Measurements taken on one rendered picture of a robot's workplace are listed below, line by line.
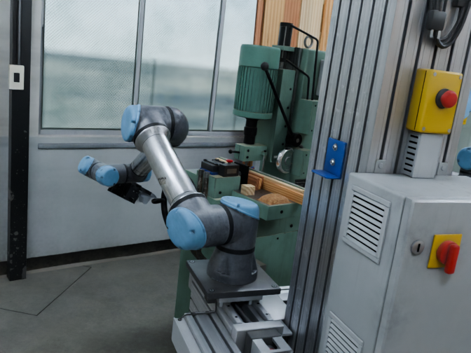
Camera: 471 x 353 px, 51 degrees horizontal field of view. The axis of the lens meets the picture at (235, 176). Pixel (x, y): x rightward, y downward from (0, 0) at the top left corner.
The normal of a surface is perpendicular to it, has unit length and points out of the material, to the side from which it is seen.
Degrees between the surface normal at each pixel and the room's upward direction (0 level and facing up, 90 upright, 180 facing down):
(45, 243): 90
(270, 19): 87
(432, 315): 90
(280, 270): 90
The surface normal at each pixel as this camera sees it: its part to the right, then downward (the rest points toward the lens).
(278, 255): 0.62, 0.26
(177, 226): -0.73, 0.15
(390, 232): -0.93, -0.02
